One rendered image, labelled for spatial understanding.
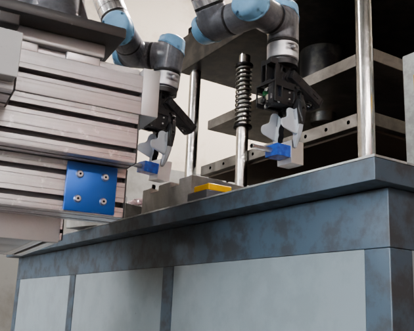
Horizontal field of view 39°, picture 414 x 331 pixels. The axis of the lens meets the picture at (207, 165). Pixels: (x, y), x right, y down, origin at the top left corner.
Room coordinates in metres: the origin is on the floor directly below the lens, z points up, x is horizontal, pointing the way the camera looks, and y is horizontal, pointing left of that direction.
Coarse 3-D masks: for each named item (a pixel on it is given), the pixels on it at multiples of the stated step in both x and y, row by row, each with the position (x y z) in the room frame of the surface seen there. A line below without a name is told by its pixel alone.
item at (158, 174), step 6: (138, 162) 1.49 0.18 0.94; (144, 162) 1.47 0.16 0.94; (150, 162) 1.47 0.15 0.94; (156, 162) 1.49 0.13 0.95; (168, 162) 1.49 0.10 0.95; (138, 168) 1.49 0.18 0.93; (144, 168) 1.46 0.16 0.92; (150, 168) 1.47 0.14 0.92; (156, 168) 1.48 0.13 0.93; (162, 168) 1.49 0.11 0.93; (168, 168) 1.50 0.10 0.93; (150, 174) 1.50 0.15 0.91; (156, 174) 1.49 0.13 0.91; (162, 174) 1.49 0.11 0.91; (168, 174) 1.50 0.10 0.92; (150, 180) 1.52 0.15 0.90; (156, 180) 1.50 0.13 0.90; (162, 180) 1.49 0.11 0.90; (168, 180) 1.50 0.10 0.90
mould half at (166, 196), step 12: (180, 180) 1.42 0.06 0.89; (192, 180) 1.38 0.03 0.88; (204, 180) 1.40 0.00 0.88; (216, 180) 1.42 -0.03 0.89; (144, 192) 1.59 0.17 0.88; (156, 192) 1.53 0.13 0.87; (168, 192) 1.47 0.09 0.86; (180, 192) 1.42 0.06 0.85; (192, 192) 1.38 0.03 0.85; (144, 204) 1.59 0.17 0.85; (156, 204) 1.52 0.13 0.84; (168, 204) 1.47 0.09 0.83
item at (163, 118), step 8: (160, 88) 1.45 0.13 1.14; (168, 88) 1.46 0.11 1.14; (160, 96) 1.47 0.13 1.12; (168, 96) 1.48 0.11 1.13; (176, 96) 1.49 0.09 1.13; (160, 104) 1.47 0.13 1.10; (160, 112) 1.45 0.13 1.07; (168, 112) 1.47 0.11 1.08; (160, 120) 1.46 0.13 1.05; (168, 120) 1.47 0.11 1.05; (144, 128) 1.49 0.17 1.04; (152, 128) 1.49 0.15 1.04; (160, 128) 1.47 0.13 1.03
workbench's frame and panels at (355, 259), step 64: (256, 192) 1.05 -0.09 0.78; (320, 192) 0.92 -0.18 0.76; (384, 192) 0.86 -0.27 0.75; (64, 256) 2.03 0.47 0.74; (128, 256) 1.60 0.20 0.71; (192, 256) 1.32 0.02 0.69; (256, 256) 1.12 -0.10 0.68; (320, 256) 0.98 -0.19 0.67; (384, 256) 0.86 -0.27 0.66; (64, 320) 1.99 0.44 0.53; (128, 320) 1.58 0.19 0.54; (192, 320) 1.32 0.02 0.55; (256, 320) 1.12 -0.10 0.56; (320, 320) 0.98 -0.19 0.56; (384, 320) 0.87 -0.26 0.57
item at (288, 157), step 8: (256, 144) 1.24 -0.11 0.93; (272, 144) 1.27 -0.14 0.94; (280, 144) 1.26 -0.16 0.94; (288, 144) 1.28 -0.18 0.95; (272, 152) 1.27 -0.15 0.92; (280, 152) 1.26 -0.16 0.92; (288, 152) 1.27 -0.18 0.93; (296, 152) 1.28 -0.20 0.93; (280, 160) 1.31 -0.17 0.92; (288, 160) 1.28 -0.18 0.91; (296, 160) 1.28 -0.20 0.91; (288, 168) 1.33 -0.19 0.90
